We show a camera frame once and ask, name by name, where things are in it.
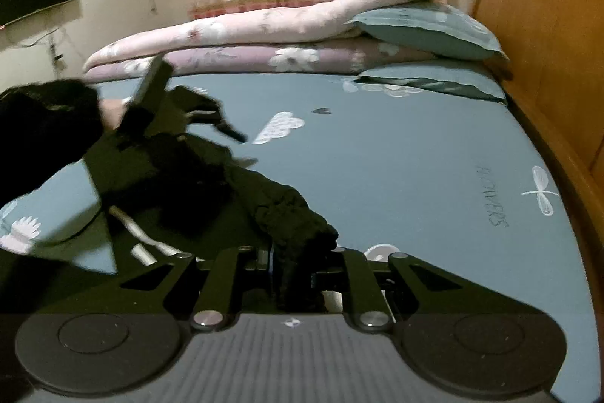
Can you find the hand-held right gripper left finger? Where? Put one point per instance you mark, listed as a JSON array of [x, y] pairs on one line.
[[226, 275]]

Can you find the thick teal pillow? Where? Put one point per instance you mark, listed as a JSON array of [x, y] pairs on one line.
[[424, 27]]

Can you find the flat teal pillow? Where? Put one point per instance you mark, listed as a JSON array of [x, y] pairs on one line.
[[439, 79]]

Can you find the pink floral quilt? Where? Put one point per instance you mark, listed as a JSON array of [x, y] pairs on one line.
[[236, 25]]

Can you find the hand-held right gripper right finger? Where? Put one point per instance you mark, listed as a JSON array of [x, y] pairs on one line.
[[358, 285]]

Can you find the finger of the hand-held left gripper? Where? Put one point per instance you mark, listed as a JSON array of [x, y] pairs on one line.
[[198, 101], [222, 124]]

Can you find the person's left forearm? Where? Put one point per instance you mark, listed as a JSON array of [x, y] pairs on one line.
[[47, 124]]

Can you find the wooden headboard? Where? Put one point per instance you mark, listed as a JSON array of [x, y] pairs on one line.
[[542, 30]]

